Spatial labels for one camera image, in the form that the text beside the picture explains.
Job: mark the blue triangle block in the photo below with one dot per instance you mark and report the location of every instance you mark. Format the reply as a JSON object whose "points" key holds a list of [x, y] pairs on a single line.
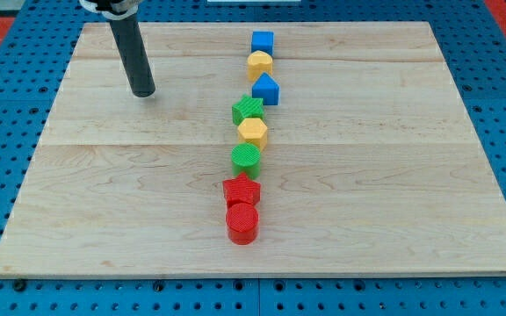
{"points": [[266, 88]]}

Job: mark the green cylinder block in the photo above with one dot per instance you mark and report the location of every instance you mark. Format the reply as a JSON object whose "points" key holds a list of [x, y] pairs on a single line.
{"points": [[246, 158]]}

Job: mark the yellow hexagon block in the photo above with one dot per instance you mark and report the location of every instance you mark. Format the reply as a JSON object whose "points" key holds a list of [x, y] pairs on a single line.
{"points": [[253, 131]]}

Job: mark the yellow heart block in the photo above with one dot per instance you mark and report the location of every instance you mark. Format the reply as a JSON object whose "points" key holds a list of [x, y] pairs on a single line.
{"points": [[259, 62]]}

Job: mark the blue cube block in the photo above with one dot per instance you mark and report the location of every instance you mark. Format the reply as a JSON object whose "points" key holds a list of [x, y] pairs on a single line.
{"points": [[262, 41]]}

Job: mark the green star block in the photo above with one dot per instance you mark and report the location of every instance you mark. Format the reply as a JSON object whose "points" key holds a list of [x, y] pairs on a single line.
{"points": [[247, 108]]}

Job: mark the red star block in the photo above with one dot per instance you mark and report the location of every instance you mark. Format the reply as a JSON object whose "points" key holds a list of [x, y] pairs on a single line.
{"points": [[241, 189]]}

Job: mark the light wooden board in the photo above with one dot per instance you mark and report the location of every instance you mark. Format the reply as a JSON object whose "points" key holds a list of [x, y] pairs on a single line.
{"points": [[372, 167]]}

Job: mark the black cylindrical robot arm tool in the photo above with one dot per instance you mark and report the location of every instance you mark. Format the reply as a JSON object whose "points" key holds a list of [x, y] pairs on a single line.
{"points": [[127, 35]]}

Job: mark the red cylinder block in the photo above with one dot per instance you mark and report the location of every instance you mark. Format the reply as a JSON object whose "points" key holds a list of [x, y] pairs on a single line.
{"points": [[242, 223]]}

